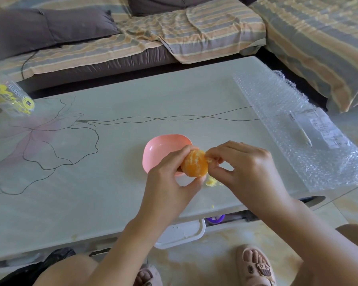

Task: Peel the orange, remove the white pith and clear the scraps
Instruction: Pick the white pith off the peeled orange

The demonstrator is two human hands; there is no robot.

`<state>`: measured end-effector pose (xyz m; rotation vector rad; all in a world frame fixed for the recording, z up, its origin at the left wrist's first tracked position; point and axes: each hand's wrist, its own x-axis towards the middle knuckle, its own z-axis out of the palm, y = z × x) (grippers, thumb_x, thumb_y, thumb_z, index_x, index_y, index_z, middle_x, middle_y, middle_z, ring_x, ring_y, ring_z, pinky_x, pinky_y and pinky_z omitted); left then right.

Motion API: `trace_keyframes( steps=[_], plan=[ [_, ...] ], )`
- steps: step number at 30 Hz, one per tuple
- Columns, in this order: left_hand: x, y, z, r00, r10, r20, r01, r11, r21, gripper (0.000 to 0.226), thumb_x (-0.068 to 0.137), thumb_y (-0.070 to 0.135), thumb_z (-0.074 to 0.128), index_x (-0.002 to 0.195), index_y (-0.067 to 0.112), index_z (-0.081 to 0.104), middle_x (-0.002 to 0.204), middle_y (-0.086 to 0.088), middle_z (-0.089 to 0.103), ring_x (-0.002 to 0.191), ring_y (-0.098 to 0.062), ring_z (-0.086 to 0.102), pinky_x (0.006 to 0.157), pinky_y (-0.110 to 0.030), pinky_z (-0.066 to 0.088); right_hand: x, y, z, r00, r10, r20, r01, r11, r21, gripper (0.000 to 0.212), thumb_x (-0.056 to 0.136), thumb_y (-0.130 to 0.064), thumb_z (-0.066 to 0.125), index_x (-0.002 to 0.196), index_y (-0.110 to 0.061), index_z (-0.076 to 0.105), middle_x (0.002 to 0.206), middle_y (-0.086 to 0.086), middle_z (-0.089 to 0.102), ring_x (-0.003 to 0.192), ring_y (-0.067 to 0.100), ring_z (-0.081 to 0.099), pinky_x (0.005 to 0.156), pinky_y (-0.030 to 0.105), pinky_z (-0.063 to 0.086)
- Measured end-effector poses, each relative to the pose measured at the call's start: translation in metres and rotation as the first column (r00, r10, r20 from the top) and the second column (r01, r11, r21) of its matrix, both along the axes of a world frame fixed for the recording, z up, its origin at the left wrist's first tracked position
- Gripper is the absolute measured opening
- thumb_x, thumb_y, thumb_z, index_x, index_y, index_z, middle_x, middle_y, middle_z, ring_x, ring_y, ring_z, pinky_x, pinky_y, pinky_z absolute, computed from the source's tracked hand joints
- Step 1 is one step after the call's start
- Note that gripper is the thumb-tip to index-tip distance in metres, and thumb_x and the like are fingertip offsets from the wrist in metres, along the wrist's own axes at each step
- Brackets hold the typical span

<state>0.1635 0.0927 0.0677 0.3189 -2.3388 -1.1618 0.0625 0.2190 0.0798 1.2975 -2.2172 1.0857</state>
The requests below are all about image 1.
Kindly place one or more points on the person's left hand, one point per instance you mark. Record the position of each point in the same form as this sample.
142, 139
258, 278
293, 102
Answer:
161, 190

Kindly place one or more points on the person's right hand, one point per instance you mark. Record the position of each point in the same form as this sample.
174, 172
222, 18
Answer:
256, 175

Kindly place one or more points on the person's left thumb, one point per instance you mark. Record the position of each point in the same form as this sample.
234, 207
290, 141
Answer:
194, 186

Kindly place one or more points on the person's right middle finger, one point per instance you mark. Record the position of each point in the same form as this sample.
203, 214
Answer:
240, 145

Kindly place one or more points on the person's right thumb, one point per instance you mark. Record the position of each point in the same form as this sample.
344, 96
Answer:
220, 175

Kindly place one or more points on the peeled orange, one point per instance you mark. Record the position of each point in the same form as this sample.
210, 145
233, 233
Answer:
195, 165

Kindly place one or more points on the person's left forearm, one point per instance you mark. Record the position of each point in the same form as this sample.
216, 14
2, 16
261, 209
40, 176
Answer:
128, 250

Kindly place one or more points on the person's right forearm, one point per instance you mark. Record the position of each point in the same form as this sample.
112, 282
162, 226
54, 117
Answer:
310, 244

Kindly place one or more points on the orange pith scraps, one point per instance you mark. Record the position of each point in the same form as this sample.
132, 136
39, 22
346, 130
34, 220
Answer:
212, 182

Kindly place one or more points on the purple round object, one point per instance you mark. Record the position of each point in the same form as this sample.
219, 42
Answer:
216, 219

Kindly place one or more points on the white plastic tray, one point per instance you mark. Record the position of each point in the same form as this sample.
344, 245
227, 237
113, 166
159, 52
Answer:
182, 233

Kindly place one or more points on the pink plastic bowl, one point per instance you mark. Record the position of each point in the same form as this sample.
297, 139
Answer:
158, 151

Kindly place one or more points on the white thin stick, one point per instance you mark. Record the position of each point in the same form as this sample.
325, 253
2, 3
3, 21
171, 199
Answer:
302, 132

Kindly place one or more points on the clear bubble wrap sheet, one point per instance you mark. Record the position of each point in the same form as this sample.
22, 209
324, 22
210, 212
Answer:
286, 98

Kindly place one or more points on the white paper label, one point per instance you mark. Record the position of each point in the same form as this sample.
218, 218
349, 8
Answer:
328, 128

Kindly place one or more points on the pink right sandal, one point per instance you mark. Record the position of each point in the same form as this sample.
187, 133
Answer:
256, 266

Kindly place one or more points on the pink sandal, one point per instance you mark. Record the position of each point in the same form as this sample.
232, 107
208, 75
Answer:
147, 277
256, 266

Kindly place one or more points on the pink left sandal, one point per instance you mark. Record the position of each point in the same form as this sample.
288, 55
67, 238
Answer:
147, 277

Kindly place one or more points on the striped sofa cover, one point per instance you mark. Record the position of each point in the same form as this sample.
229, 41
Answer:
203, 29
322, 41

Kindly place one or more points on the dark brown sofa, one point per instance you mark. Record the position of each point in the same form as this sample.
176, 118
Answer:
107, 66

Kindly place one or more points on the person's left leg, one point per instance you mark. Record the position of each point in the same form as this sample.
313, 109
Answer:
65, 272

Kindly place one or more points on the dark brown cushion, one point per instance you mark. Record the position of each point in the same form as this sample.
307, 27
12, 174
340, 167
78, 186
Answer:
161, 4

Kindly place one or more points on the black bag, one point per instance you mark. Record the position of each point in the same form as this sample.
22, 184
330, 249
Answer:
32, 269

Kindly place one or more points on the clear bag with yellow print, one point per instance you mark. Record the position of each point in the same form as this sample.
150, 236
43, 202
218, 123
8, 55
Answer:
9, 98

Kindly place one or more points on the large brown cushion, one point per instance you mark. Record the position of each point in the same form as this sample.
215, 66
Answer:
32, 29

